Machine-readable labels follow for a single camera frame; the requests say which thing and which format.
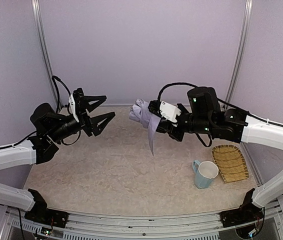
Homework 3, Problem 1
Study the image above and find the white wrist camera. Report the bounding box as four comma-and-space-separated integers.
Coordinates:
159, 101, 182, 126
68, 94, 79, 123

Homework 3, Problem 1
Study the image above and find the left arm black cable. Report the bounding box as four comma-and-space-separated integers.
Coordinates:
0, 75, 82, 240

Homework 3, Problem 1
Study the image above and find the woven bamboo tray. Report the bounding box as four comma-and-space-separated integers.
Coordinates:
211, 144, 249, 184

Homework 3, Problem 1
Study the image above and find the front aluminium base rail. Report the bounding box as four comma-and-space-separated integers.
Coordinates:
0, 197, 283, 240

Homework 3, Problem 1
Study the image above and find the right aluminium frame post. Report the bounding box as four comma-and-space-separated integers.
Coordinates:
225, 0, 253, 104

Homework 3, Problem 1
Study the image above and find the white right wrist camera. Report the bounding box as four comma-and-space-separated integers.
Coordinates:
159, 101, 182, 126

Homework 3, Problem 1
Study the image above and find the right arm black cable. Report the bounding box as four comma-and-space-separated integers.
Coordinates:
157, 83, 283, 148

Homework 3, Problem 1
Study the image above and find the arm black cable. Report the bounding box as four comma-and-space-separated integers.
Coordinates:
157, 83, 283, 148
0, 75, 82, 240

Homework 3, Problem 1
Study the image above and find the lavender folding umbrella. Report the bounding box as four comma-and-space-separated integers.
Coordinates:
128, 98, 161, 156

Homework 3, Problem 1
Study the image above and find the aluminium frame post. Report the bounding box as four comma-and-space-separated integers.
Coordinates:
31, 0, 63, 111
225, 0, 253, 104

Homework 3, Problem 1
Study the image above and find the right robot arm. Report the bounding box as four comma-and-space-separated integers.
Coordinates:
148, 85, 283, 228

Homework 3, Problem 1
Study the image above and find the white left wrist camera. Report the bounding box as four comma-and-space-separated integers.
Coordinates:
68, 94, 79, 123

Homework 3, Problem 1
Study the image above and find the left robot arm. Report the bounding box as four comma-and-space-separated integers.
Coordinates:
0, 88, 116, 228

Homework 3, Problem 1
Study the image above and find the left aluminium frame post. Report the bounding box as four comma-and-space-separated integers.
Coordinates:
31, 0, 63, 111

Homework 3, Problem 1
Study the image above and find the light blue ceramic mug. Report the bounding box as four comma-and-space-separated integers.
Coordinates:
192, 160, 219, 189

